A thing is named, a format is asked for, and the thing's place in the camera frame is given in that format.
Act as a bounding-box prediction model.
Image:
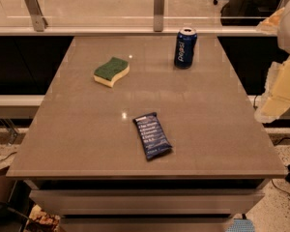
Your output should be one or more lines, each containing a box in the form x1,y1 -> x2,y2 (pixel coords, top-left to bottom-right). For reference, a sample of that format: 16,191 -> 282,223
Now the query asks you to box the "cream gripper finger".
254,56 -> 290,123
256,8 -> 284,35

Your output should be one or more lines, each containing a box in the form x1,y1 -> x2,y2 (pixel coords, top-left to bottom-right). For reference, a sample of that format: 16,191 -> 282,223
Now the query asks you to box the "blue pepsi can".
174,27 -> 197,69

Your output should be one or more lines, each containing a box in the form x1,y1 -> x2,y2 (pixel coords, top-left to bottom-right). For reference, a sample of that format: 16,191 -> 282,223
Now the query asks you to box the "black office chair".
188,0 -> 290,27

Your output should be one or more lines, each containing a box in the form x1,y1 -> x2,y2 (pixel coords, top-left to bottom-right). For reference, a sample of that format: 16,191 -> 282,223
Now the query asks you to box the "blue snack bar wrapper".
133,112 -> 172,160

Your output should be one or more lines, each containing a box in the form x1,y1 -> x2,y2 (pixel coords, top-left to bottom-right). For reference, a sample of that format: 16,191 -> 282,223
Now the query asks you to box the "green and yellow sponge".
94,57 -> 130,88

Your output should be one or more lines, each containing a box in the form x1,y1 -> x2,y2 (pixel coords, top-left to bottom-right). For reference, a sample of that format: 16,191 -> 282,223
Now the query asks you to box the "upper grey drawer front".
30,189 -> 264,216

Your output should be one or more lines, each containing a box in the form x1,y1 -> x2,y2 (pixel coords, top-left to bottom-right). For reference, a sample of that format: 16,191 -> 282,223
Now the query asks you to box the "grey drawer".
60,217 -> 232,232
30,189 -> 264,216

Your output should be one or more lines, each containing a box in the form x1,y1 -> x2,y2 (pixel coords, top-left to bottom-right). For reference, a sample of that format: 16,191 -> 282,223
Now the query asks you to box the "lower grey drawer front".
60,217 -> 232,232

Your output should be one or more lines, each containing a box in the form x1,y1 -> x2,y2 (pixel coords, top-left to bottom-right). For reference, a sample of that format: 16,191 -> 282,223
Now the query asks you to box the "glass barrier panel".
0,0 -> 290,29

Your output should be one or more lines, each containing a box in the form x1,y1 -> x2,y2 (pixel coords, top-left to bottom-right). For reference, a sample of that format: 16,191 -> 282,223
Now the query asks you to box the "snack box under table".
24,205 -> 60,232

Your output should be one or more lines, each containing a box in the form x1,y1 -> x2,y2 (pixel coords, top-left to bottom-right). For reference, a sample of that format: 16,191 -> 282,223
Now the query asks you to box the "middle metal glass bracket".
153,0 -> 164,32

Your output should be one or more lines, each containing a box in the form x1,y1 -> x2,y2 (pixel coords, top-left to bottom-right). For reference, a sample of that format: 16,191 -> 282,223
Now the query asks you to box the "left metal glass bracket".
24,0 -> 47,32

